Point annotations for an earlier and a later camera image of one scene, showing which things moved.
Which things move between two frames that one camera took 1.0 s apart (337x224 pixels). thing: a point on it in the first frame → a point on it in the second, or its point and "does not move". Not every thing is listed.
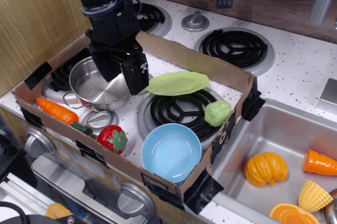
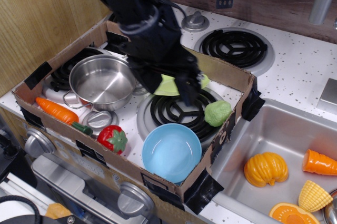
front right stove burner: [188, 109] does not move
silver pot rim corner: [330, 212] does not move
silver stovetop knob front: [96, 120] does not move
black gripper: [115, 32] → [154, 42]
